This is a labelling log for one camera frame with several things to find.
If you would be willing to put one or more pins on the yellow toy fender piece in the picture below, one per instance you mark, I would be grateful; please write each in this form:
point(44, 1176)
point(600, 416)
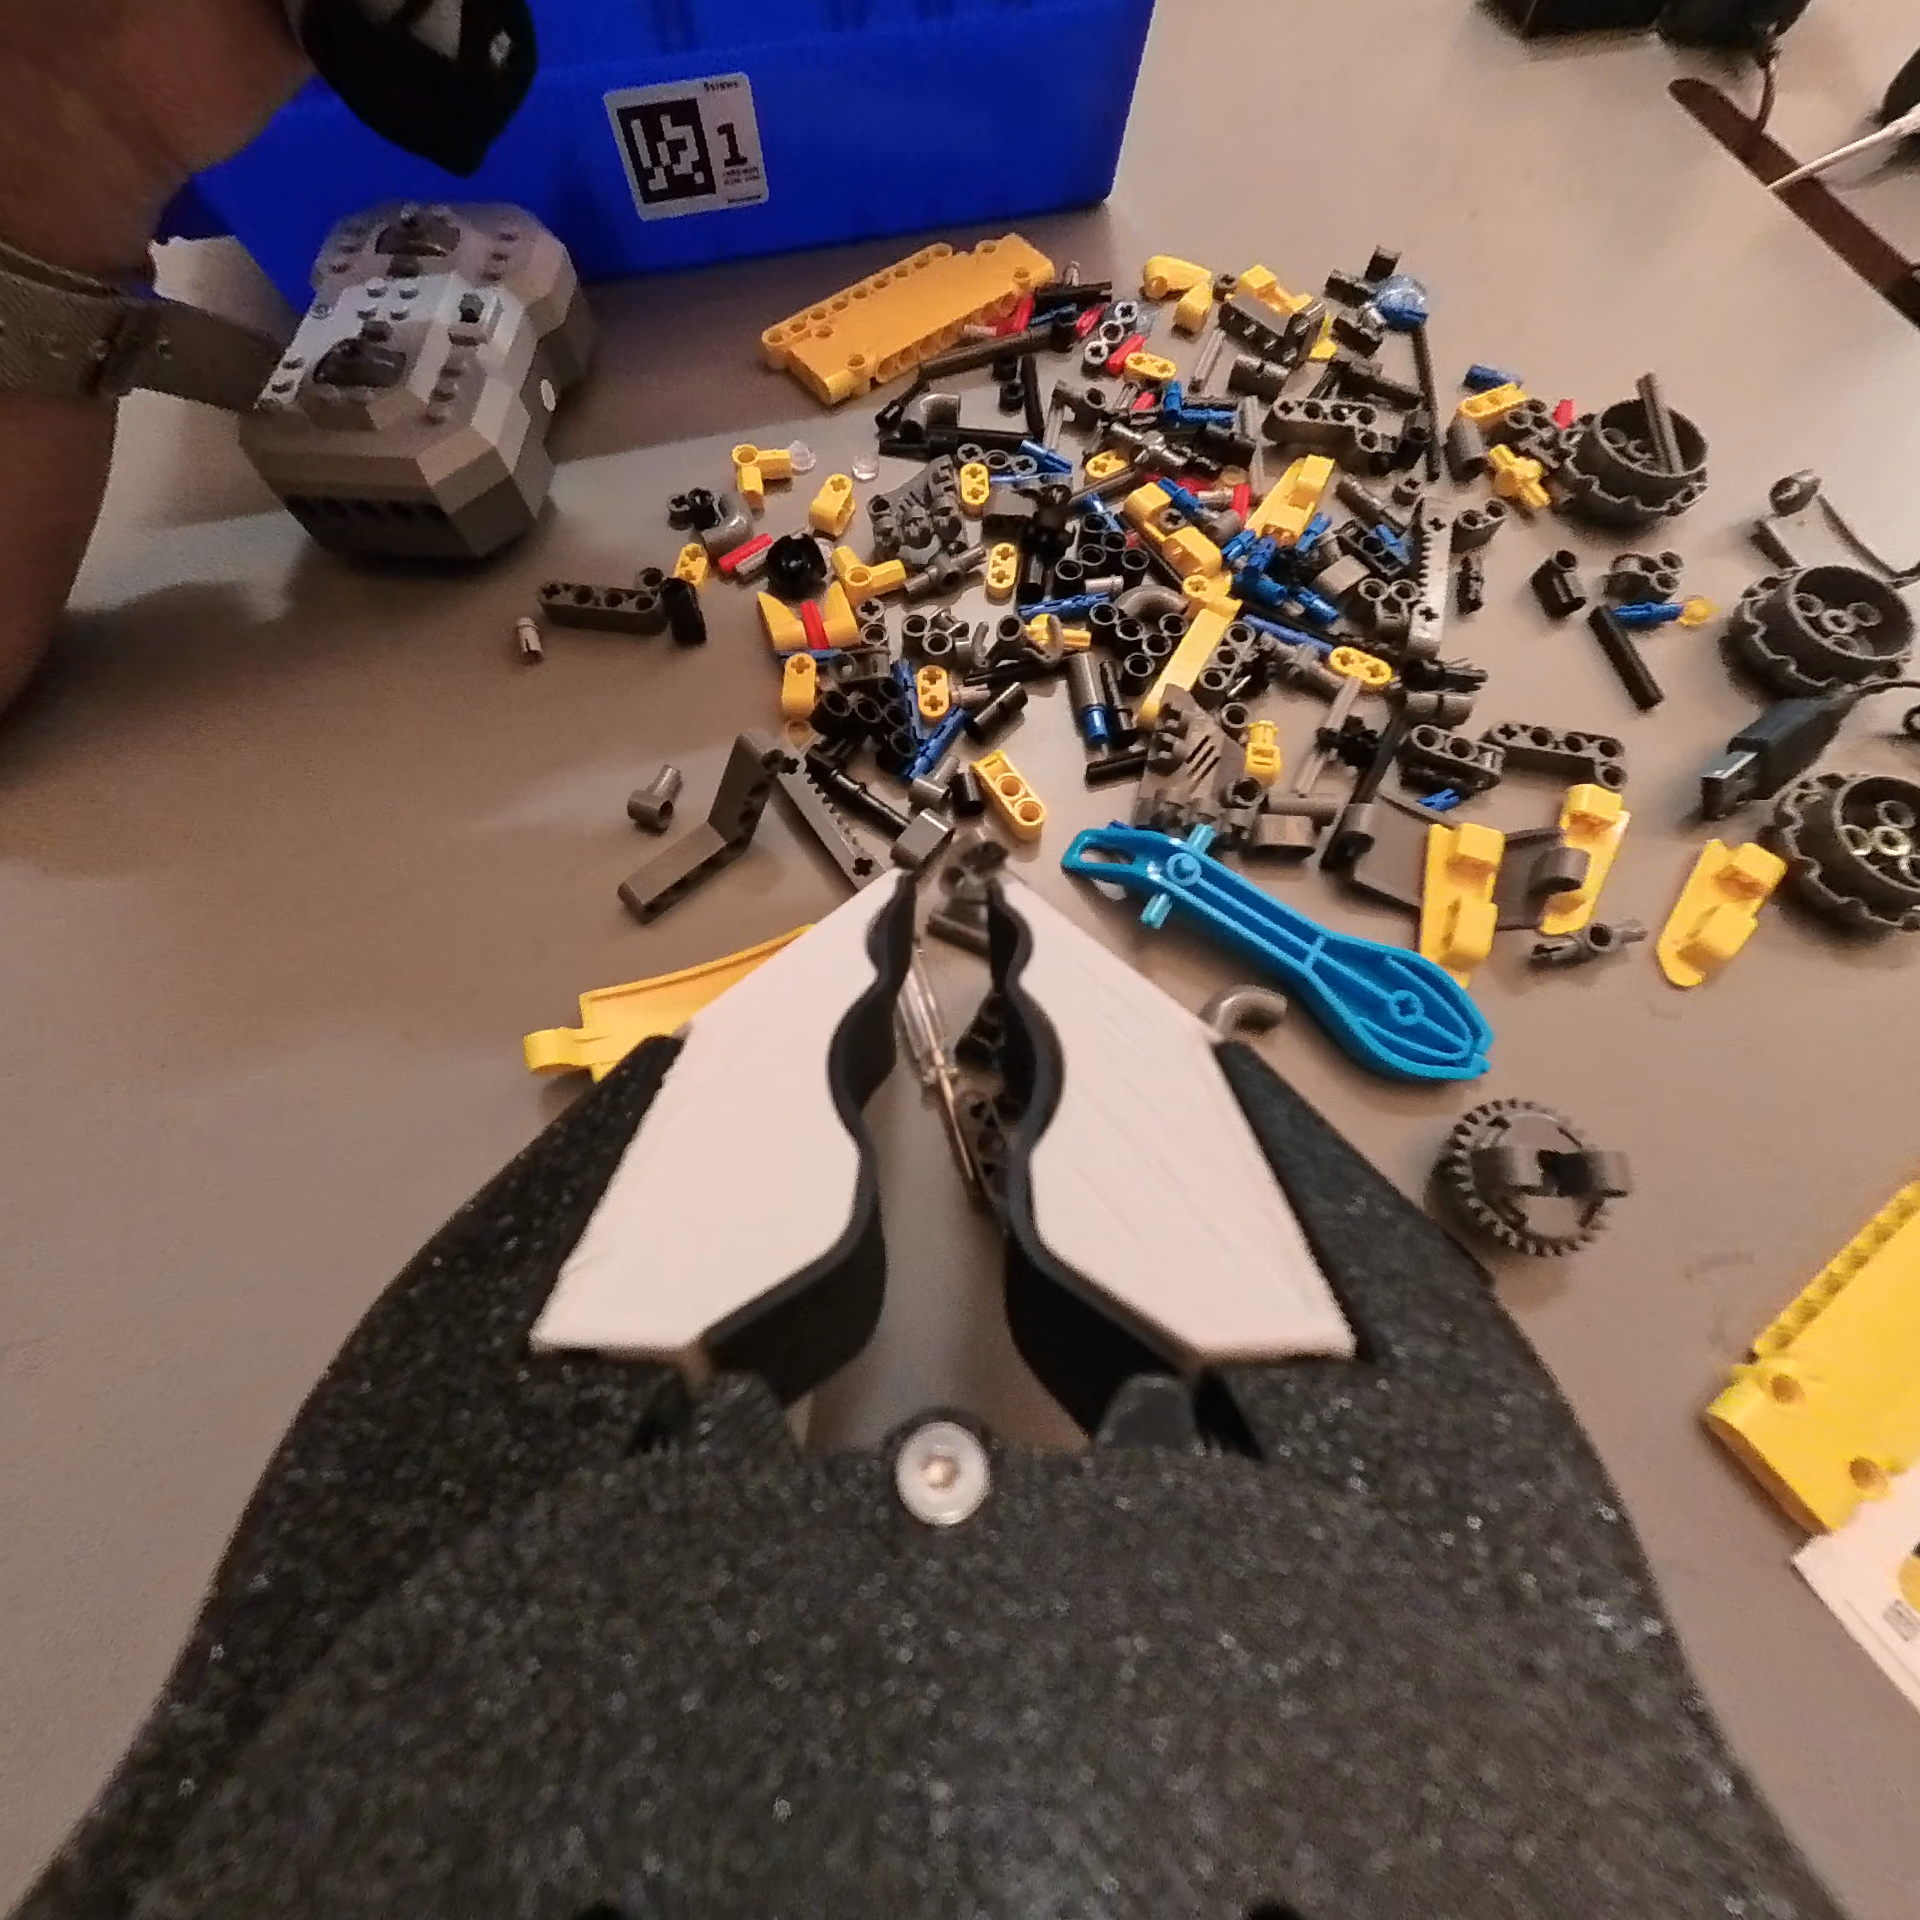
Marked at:
point(1719, 908)

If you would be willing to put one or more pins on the dark grey angled toy beam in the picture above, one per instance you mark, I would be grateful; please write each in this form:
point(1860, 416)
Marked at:
point(719, 841)

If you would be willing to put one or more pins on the black charger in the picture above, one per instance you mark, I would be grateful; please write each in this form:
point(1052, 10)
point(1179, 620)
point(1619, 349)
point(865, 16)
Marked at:
point(1635, 16)

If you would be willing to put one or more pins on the yellow perforated toy panel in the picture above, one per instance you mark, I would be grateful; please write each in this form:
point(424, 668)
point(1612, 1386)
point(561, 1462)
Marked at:
point(899, 315)
point(1846, 1352)

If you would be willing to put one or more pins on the yellow curved toy piece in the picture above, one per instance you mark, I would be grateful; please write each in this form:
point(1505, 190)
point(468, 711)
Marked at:
point(646, 1013)

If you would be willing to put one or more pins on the white printed leaflet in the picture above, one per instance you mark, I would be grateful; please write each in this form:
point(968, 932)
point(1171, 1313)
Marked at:
point(1868, 1606)

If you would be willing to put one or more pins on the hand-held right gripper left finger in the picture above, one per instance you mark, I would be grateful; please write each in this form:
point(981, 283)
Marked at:
point(704, 1184)

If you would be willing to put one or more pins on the black perforated toy beam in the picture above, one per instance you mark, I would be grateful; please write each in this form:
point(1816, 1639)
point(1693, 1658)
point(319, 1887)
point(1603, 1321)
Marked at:
point(989, 1095)

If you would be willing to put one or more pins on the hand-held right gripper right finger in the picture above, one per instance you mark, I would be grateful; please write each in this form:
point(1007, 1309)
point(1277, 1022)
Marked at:
point(1171, 1184)

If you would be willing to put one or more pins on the black toy gear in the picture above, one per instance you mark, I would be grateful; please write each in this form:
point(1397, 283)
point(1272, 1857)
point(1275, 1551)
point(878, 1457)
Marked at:
point(1478, 1184)

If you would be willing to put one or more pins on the person's left hand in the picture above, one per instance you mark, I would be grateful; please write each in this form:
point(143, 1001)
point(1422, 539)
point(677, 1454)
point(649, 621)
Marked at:
point(122, 121)

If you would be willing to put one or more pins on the grey toy battery box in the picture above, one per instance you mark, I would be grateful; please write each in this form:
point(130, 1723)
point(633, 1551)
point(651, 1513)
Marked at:
point(420, 435)

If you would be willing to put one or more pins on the pile of small toy pieces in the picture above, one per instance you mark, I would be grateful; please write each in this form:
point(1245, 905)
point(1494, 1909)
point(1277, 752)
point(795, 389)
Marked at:
point(1081, 585)

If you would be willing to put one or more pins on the blue toy separator tool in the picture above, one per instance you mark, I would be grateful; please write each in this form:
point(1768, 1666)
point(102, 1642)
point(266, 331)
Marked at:
point(1351, 976)

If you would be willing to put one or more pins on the blue plastic bin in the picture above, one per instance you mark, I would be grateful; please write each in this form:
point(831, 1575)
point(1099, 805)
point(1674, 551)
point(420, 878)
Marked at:
point(930, 149)

